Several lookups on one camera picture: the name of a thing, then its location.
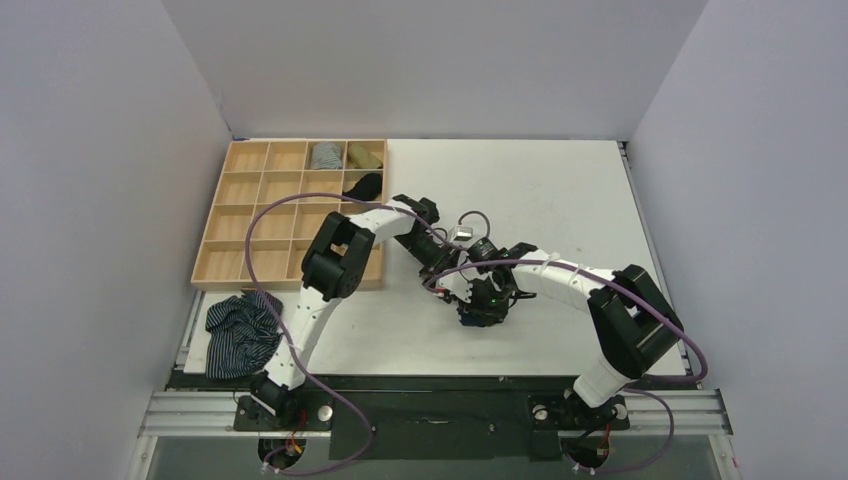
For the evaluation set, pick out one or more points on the navy striped crumpled underwear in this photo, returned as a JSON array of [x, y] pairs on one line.
[[243, 335]]

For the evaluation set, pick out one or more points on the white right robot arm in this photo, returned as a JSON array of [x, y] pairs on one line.
[[634, 323]]

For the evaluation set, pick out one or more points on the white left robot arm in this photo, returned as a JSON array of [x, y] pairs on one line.
[[332, 270]]

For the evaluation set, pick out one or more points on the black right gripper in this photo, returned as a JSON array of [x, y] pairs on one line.
[[474, 312]]

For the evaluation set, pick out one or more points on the black rolled underwear in tray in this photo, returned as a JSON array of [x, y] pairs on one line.
[[367, 188]]

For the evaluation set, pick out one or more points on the navy white-trimmed bear underwear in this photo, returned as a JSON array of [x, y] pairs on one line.
[[471, 321]]

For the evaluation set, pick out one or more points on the wooden compartment organizer tray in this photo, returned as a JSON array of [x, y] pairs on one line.
[[255, 174]]

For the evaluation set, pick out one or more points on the olive rolled underwear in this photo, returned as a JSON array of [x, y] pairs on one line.
[[361, 158]]

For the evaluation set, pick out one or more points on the aluminium rail base frame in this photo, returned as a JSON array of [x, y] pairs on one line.
[[434, 427]]

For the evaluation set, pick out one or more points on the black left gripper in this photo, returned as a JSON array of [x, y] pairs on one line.
[[433, 269]]

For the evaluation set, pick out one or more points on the grey striped rolled underwear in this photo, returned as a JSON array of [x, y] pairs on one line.
[[326, 156]]

